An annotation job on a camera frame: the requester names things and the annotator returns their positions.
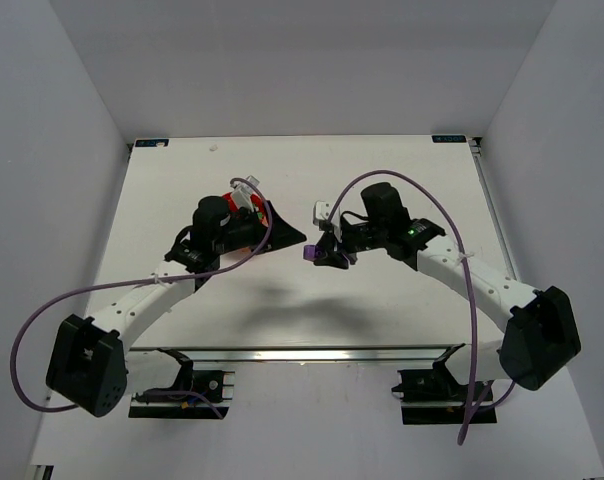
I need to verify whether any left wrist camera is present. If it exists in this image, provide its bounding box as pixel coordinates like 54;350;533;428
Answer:
231;175;259;196

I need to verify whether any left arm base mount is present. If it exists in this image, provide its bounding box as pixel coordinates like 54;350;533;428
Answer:
126;349;235;420

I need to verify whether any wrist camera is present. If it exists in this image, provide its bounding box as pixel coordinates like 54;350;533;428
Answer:
313;201;342;242
231;175;259;196

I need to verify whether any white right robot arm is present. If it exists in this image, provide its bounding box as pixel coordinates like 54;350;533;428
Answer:
303;182;581;391

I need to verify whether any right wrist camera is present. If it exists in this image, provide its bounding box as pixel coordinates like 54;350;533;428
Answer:
313;201;342;242

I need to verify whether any left blue corner sticker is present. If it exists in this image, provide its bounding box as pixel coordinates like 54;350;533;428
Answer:
134;138;169;148

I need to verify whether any aluminium table rail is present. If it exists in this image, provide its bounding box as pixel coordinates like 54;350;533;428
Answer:
126;343;468;366

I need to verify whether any blue corner sticker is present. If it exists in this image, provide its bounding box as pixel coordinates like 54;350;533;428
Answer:
134;138;169;148
431;135;467;144

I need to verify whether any purple lego brick with studs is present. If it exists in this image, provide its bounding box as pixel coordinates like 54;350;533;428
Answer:
303;245;318;262

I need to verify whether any orange round divided container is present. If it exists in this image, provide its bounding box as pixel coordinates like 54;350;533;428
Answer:
223;191;268;227

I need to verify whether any white foam board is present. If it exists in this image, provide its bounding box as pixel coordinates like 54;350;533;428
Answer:
32;364;604;479

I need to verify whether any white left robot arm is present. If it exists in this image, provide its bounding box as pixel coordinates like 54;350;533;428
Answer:
46;196;306;417

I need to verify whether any right blue corner sticker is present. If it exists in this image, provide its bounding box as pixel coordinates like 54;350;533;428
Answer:
431;135;467;144

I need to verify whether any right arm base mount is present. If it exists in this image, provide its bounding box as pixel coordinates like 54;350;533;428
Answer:
391;345;468;426

